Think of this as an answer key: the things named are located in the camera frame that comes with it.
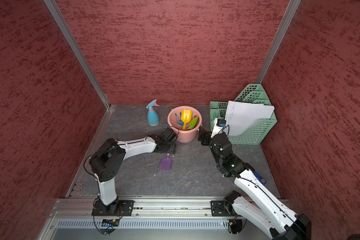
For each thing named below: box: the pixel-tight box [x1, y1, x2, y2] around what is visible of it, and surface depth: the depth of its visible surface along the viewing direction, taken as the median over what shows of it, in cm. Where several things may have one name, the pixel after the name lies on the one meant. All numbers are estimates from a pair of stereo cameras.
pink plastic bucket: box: [167, 105, 203, 143], surface depth 97 cm
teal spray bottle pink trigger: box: [145, 99, 160, 127], surface depth 104 cm
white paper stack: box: [225, 100, 275, 137], surface depth 87 cm
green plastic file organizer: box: [209, 101, 228, 135], surface depth 114 cm
